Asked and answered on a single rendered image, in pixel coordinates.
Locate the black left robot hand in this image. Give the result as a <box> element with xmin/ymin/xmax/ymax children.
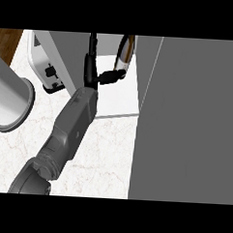
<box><xmin>82</xmin><ymin>32</ymin><xmax>130</xmax><ymax>93</ymax></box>

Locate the dark wine bottle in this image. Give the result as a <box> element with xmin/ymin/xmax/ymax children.
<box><xmin>113</xmin><ymin>33</ymin><xmax>137</xmax><ymax>74</ymax></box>

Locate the white open cabinet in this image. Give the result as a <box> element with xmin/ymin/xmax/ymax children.
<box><xmin>28</xmin><ymin>29</ymin><xmax>145</xmax><ymax>122</ymax></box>

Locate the white appliance with black lever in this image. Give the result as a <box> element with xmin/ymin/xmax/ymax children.
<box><xmin>26</xmin><ymin>30</ymin><xmax>70</xmax><ymax>97</ymax></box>

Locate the grey cylindrical pot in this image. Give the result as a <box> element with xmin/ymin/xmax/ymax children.
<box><xmin>0</xmin><ymin>53</ymin><xmax>39</xmax><ymax>135</ymax></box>

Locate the large dark grey door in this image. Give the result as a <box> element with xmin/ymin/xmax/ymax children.
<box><xmin>127</xmin><ymin>34</ymin><xmax>233</xmax><ymax>206</ymax></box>

